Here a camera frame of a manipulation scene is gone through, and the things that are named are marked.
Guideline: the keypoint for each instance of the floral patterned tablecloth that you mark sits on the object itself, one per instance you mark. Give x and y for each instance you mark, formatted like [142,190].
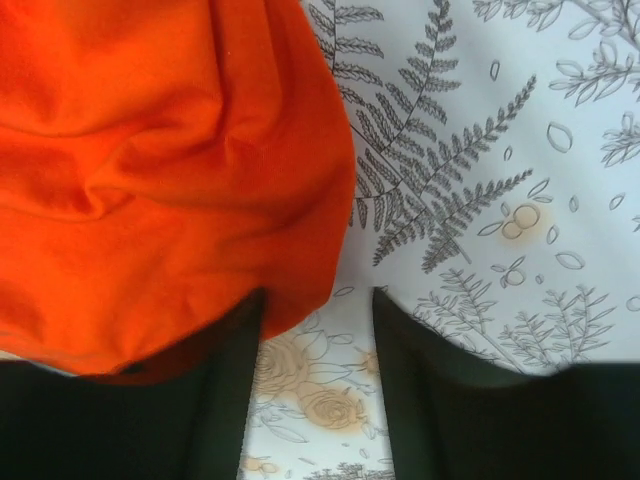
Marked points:
[497,204]

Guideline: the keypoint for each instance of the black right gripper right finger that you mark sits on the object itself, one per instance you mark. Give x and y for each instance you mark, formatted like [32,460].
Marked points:
[453,415]

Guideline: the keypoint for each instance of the orange t-shirt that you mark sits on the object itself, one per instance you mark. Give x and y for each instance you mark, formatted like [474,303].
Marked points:
[160,162]

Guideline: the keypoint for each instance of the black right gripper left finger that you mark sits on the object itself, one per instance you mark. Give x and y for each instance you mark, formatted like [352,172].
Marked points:
[181,414]

